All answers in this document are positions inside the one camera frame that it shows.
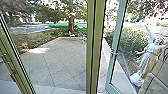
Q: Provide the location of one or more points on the white garden chair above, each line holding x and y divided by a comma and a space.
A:
82, 37
70, 34

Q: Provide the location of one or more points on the brown tree trunk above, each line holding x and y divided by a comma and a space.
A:
71, 22

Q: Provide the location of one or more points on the green garden bush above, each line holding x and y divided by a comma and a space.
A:
36, 39
131, 38

